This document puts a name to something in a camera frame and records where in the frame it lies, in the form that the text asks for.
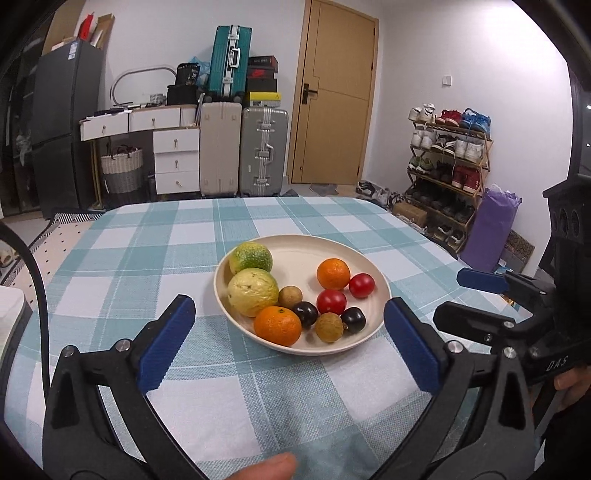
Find beige suitcase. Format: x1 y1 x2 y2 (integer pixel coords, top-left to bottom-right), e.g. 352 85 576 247
199 102 243 197

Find orange tangerine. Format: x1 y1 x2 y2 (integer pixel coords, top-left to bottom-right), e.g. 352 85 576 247
317 258 352 291
253 305 303 347

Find teal suitcase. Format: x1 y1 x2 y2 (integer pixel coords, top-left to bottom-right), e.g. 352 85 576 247
206 25 253 103

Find red tomato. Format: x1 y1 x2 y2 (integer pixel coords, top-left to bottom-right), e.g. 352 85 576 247
348 272 375 299
316 289 348 316

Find tan wooden door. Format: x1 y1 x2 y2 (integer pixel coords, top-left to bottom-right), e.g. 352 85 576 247
287 0 379 185

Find patterned floor rug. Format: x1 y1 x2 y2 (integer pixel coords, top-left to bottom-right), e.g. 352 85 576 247
0 210 105 301

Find purple bag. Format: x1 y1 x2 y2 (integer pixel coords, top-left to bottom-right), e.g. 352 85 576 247
461 185 522 273

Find brown longan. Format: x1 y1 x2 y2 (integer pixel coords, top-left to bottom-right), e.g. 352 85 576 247
278 285 304 309
315 312 345 343

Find dark purple plum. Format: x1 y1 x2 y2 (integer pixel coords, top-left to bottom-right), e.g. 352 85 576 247
292 301 319 328
341 307 367 332

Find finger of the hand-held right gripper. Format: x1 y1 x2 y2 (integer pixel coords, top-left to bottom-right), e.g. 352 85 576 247
456 268 553 320
433 301 537 354

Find black case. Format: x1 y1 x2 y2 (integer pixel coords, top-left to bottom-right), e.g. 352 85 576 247
166 84 204 106

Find silver suitcase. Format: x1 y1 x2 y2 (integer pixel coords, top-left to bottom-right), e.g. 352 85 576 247
239 107 290 197

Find white rounded object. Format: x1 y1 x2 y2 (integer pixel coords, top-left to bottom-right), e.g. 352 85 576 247
0 285 33 365

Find brown patterned doormat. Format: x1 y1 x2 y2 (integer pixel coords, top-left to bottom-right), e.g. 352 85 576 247
499 230 535 271

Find large cardboard box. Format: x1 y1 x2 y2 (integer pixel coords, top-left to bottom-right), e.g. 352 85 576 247
41 0 86 54

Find white drawer desk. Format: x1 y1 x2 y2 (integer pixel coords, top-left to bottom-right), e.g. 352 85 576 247
79 105 201 195

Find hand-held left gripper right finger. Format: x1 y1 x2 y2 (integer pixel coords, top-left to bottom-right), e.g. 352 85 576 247
369 298 539 480

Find person's right hand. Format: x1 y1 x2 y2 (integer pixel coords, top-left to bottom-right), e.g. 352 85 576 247
554 364 591 405

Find pale yellow guava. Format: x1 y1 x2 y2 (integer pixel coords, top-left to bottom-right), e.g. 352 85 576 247
227 268 280 318

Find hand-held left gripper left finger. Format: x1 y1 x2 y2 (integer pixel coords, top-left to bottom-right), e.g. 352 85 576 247
42 295 208 480

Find brown cardboard box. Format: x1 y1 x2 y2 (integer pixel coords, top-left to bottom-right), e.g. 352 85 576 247
392 202 428 227

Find cream round plate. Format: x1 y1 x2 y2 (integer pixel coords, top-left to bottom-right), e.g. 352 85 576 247
213 234 392 356

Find dark grey refrigerator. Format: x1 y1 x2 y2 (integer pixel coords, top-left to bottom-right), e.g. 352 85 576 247
28 39 105 217

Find wicker basket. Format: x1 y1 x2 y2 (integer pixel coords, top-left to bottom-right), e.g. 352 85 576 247
100 147 145 195

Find black cable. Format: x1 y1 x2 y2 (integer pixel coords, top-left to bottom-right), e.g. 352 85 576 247
0 224 52 386

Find grey sneakers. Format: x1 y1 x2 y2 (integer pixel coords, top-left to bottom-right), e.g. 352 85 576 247
355 180 404 206

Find person's right forearm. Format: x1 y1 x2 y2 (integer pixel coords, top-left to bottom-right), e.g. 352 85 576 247
531 392 591 480

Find person's left hand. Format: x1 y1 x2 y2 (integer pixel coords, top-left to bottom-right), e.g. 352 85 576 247
221 452 297 480

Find green yellow orange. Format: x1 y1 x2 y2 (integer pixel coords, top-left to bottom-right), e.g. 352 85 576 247
229 242 273 274

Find shoe rack with shoes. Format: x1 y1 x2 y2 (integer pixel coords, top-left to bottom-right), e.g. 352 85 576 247
407 104 492 252

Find black printed bag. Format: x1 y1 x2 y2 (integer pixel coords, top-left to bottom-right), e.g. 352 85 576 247
175 63 201 86

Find oval metal frame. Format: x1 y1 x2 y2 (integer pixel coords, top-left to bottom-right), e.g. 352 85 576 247
112 67 177 106

